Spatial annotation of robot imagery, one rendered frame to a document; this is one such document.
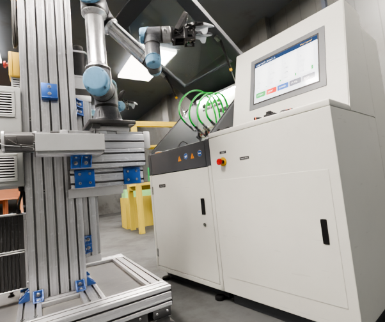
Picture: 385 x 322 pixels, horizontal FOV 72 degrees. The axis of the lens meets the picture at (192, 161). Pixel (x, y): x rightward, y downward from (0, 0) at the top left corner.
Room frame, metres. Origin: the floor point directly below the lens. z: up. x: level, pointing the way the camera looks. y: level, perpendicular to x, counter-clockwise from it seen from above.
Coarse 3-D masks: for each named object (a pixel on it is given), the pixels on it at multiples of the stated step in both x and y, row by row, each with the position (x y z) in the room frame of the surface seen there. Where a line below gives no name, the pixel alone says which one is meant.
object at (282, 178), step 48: (336, 48) 1.25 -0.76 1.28; (240, 96) 1.69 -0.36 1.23; (336, 96) 1.22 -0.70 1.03; (240, 144) 1.37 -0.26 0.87; (288, 144) 1.17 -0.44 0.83; (336, 144) 1.03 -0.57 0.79; (240, 192) 1.40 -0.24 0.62; (288, 192) 1.19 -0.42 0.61; (336, 192) 1.04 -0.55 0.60; (384, 192) 1.37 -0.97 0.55; (240, 240) 1.43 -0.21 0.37; (288, 240) 1.22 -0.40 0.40; (336, 240) 1.06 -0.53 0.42; (384, 240) 1.29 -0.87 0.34; (240, 288) 1.46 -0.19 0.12; (288, 288) 1.24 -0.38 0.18; (336, 288) 1.08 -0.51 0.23; (384, 288) 1.22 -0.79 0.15
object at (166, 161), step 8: (192, 144) 1.66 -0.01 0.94; (200, 144) 1.61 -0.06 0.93; (168, 152) 1.87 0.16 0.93; (176, 152) 1.80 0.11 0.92; (184, 152) 1.73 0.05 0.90; (192, 152) 1.67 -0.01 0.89; (152, 160) 2.04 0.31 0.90; (160, 160) 1.96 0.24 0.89; (168, 160) 1.88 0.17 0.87; (176, 160) 1.81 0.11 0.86; (184, 160) 1.74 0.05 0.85; (192, 160) 1.68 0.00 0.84; (200, 160) 1.62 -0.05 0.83; (152, 168) 2.04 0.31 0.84; (160, 168) 1.96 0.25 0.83; (168, 168) 1.88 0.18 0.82; (176, 168) 1.81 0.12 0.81; (184, 168) 1.74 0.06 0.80; (192, 168) 1.68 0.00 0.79
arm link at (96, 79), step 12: (84, 0) 1.13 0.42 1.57; (96, 0) 1.14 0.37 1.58; (84, 12) 1.17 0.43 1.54; (96, 12) 1.17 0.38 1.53; (108, 12) 1.28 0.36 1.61; (96, 24) 1.17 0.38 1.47; (96, 36) 1.17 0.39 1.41; (96, 48) 1.16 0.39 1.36; (96, 60) 1.16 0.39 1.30; (84, 72) 1.13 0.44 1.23; (96, 72) 1.14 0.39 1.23; (108, 72) 1.18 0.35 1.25; (84, 84) 1.14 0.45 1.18; (96, 84) 1.14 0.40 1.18; (108, 84) 1.16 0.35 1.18; (96, 96) 1.21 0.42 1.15; (108, 96) 1.24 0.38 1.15
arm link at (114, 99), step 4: (112, 80) 1.31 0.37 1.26; (116, 88) 1.35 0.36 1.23; (116, 92) 1.34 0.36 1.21; (112, 96) 1.28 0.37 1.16; (116, 96) 1.33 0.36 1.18; (96, 100) 1.30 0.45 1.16; (108, 100) 1.28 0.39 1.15; (112, 100) 1.30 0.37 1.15; (116, 100) 1.33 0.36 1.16; (96, 104) 1.30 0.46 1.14; (116, 104) 1.33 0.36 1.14
